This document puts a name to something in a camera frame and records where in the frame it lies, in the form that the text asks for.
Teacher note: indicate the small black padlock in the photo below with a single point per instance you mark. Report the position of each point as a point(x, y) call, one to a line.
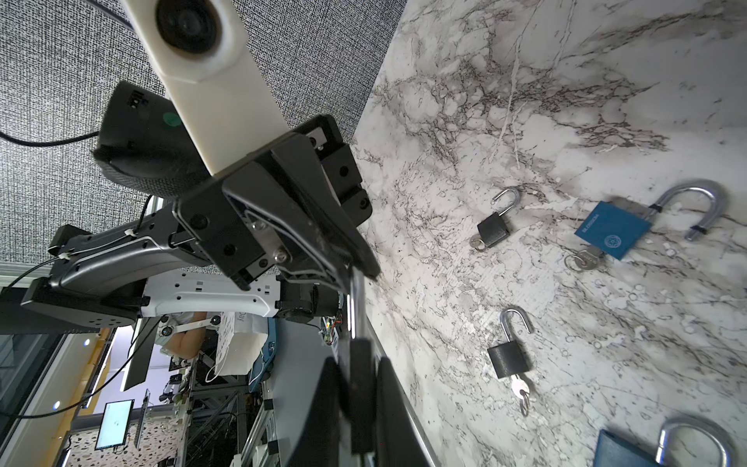
point(359, 370)
point(508, 359)
point(494, 229)

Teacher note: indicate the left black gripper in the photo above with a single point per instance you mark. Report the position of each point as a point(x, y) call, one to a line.
point(294, 204)

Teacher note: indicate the upper blue padlock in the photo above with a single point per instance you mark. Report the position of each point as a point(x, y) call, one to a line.
point(613, 231)

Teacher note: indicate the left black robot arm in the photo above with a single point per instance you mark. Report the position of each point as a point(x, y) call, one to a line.
point(98, 280)

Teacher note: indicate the lower blue padlock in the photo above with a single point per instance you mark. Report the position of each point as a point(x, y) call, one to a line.
point(613, 450)

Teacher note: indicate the blue padlock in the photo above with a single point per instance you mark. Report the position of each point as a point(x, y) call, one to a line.
point(613, 450)
point(613, 231)

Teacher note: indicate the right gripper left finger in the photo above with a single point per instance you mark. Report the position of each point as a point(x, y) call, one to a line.
point(319, 443)

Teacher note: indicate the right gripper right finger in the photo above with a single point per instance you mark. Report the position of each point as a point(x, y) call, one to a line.
point(397, 444)

